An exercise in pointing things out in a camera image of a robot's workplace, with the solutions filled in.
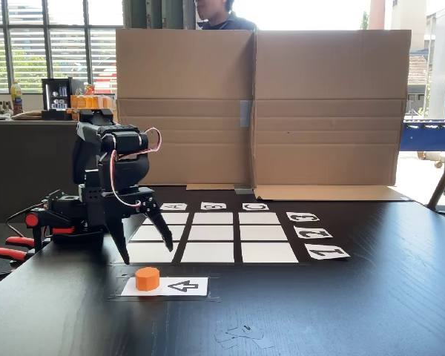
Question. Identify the round orange token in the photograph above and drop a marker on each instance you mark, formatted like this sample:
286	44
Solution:
147	280

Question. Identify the white nine-square grid sheet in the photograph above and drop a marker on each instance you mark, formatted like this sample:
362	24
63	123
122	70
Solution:
211	237

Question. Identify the paper sheet letter A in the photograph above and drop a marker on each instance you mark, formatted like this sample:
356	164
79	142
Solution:
174	206

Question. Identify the paper sheet letter B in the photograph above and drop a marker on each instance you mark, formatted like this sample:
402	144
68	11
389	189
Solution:
213	206

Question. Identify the white arrow paper sheet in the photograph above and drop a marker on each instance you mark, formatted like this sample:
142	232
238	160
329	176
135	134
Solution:
185	286

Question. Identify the orange boxes stack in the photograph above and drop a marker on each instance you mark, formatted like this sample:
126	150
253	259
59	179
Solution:
92	101

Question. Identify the paper sheet letter C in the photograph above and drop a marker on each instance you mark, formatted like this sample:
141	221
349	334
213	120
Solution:
256	207

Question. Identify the dark counter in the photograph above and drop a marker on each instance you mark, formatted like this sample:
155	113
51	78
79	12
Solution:
22	167

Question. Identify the yellow drink bottle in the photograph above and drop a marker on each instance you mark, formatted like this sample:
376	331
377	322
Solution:
16	98

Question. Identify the small dark glass bottles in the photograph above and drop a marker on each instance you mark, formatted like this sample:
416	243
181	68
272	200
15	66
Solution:
3	108

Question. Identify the clear tape scraps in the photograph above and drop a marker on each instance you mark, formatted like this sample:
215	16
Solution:
244	335

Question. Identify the paper sheet number 3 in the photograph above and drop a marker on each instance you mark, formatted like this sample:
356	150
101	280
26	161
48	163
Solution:
303	217

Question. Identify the window with blinds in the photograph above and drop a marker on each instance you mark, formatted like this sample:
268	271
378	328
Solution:
52	44

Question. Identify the paper sheet number 2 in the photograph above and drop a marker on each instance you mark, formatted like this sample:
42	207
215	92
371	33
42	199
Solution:
313	233

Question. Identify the paper sheet number 1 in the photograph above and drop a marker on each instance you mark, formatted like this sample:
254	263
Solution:
326	252

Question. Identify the person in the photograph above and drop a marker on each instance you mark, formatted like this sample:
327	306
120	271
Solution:
226	20

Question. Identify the brown cardboard screen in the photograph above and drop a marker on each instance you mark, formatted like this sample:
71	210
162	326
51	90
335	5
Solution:
319	111

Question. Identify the blue foosball table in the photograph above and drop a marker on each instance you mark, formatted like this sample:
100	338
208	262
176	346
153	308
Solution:
430	135

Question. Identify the grey slanted metal leg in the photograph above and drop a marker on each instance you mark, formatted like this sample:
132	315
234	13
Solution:
443	178

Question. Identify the grey duct tape strip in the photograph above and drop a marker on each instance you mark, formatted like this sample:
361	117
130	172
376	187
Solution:
246	113
243	190

